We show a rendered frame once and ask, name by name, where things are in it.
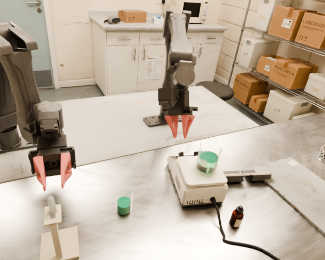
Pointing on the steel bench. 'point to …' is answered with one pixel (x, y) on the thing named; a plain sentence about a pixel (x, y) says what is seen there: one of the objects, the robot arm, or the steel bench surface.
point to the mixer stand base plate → (304, 193)
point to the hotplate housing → (190, 192)
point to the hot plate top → (218, 176)
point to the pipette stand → (58, 239)
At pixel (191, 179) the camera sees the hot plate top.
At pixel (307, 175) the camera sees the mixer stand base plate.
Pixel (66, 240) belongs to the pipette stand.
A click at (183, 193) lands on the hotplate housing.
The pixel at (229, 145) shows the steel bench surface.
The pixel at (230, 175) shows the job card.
